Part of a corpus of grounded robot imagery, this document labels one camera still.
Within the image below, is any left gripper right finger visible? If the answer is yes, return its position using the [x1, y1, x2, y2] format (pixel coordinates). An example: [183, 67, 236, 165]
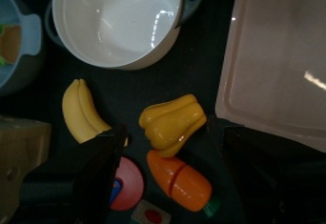
[203, 114, 326, 224]

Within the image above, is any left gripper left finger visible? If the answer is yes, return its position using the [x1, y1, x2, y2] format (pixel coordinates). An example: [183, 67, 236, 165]
[8, 124, 129, 224]

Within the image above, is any yellow toy squash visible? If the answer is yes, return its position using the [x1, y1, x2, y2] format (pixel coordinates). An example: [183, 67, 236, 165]
[137, 93, 208, 158]

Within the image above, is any pink round toy piece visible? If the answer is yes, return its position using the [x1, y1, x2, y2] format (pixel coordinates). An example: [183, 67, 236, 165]
[106, 155, 147, 213]

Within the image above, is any white toy piece red dot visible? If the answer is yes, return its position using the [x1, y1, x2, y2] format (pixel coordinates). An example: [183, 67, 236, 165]
[129, 198, 173, 224]

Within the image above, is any orange toy carrot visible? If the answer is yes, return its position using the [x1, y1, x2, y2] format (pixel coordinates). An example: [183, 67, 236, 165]
[145, 149, 223, 219]

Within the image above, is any wooden open box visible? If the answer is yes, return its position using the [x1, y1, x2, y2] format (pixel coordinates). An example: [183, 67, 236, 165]
[0, 115, 53, 224]

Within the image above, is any yellow toy banana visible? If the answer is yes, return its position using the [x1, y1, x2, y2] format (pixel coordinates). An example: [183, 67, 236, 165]
[61, 77, 129, 148]

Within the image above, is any pink cutting board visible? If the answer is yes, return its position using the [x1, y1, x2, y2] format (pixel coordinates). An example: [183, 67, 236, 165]
[212, 0, 326, 153]

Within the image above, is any green toy food piece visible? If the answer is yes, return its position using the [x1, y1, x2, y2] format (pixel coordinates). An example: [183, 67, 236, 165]
[0, 24, 8, 68]

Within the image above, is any orange toy food piece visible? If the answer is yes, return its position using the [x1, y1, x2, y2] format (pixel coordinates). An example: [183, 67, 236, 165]
[0, 24, 22, 66]

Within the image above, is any light blue toy pan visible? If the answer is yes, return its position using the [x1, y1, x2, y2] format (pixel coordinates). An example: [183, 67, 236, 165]
[0, 0, 45, 97]

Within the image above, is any white toy pot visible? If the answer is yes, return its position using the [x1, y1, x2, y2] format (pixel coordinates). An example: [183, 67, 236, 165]
[42, 0, 205, 71]

